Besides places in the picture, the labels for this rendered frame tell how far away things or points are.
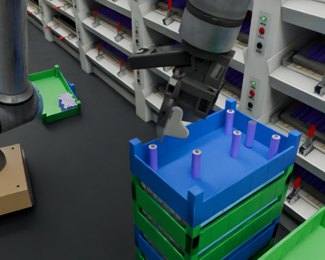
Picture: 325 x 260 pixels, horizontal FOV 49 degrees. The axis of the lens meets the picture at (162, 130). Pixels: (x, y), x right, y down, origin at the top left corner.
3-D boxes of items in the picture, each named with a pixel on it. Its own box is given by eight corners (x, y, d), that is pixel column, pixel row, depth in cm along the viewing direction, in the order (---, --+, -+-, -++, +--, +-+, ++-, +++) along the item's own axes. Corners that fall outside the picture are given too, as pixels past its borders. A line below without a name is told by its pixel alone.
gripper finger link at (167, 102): (161, 131, 63) (177, 87, 59) (153, 127, 63) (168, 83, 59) (169, 120, 67) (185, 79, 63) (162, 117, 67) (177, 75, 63)
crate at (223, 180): (193, 229, 64) (195, 196, 59) (129, 171, 77) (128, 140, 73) (294, 163, 79) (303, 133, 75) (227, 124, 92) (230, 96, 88)
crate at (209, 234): (191, 258, 68) (193, 229, 64) (131, 198, 82) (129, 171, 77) (288, 190, 84) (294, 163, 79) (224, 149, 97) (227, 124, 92)
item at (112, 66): (137, 97, 184) (128, 76, 175) (87, 59, 226) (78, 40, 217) (168, 75, 189) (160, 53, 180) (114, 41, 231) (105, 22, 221)
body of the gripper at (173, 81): (202, 124, 61) (228, 62, 53) (157, 103, 62) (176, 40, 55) (214, 103, 67) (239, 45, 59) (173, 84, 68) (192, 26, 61)
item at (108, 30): (136, 61, 174) (126, 36, 164) (84, 28, 215) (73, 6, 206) (168, 38, 178) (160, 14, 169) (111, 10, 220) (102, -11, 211)
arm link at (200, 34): (177, 10, 52) (197, -5, 59) (168, 41, 55) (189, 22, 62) (234, 34, 50) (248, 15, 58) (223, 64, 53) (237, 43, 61)
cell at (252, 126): (246, 122, 81) (243, 145, 84) (253, 125, 79) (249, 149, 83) (252, 119, 81) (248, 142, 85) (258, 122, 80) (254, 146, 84)
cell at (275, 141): (272, 163, 78) (277, 139, 75) (265, 159, 80) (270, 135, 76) (277, 160, 79) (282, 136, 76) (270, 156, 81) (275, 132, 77)
